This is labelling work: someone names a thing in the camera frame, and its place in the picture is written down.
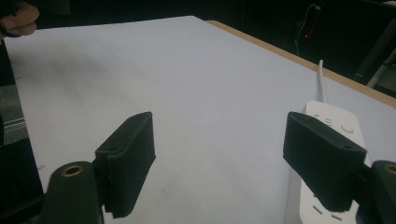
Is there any thin dark hanging cable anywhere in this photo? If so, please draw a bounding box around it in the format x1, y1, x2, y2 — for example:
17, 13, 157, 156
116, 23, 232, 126
293, 3, 322, 56

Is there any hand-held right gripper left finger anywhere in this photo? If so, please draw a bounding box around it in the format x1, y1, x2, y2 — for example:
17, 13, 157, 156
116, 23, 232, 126
94, 111, 157, 219

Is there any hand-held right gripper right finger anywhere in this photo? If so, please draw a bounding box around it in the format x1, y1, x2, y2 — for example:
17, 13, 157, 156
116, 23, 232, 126
282, 111, 368, 213

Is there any white power strip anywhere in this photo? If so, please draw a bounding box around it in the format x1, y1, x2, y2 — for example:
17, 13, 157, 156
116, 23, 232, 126
298, 100, 372, 224

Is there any grey metal stand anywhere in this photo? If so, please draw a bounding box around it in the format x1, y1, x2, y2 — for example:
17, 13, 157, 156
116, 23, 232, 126
355, 18, 396, 89

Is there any white power strip cable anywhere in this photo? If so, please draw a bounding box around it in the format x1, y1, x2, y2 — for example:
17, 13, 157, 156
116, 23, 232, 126
318, 59, 329, 105

